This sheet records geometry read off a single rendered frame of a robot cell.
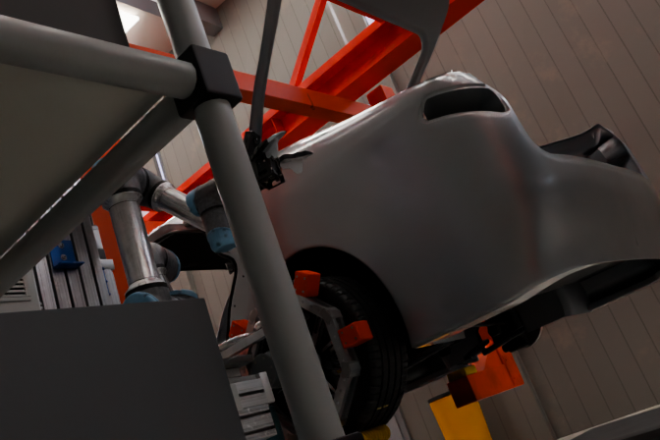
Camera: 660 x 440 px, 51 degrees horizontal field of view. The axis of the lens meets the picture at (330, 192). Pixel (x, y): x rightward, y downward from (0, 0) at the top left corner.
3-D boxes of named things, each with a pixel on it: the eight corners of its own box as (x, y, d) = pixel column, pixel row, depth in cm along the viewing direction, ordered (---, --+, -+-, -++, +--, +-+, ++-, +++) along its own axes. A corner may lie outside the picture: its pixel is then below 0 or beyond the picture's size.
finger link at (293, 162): (315, 173, 188) (282, 179, 186) (309, 155, 191) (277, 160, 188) (317, 167, 185) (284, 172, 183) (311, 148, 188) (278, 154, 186)
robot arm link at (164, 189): (136, 201, 222) (255, 262, 200) (112, 194, 212) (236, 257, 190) (150, 168, 222) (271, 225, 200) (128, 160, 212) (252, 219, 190)
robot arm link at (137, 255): (192, 329, 191) (144, 158, 210) (159, 327, 177) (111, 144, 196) (158, 345, 194) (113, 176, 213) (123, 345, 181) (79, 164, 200)
